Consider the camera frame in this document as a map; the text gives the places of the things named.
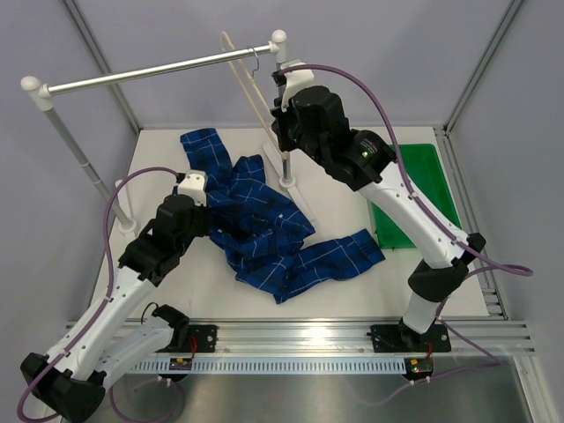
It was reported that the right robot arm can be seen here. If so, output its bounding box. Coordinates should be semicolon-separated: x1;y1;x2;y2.
271;85;486;352

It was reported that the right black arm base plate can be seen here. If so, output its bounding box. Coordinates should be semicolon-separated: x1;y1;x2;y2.
367;323;452;353

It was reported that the white slotted cable duct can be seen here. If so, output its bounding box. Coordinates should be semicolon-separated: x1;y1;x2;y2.
130;357;406;375

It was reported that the white hanger with metal hook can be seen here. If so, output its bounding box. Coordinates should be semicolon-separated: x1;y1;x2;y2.
228;59;290;165

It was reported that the blue plaid shirt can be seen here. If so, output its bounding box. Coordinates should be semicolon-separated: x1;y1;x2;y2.
180;128;385;304

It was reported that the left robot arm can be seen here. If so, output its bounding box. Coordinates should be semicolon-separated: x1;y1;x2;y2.
20;194;209;422

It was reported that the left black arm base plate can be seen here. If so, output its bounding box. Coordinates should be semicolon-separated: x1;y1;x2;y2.
174;324;218;353

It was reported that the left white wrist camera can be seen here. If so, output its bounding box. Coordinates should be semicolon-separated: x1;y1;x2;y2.
174;170;208;207

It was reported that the green plastic tray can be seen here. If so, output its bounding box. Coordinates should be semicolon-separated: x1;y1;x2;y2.
369;143;464;251

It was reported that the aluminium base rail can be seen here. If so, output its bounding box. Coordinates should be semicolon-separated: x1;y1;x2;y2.
65;319;537;358

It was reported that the silver clothes rack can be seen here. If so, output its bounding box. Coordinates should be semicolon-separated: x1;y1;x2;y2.
20;29;316;237

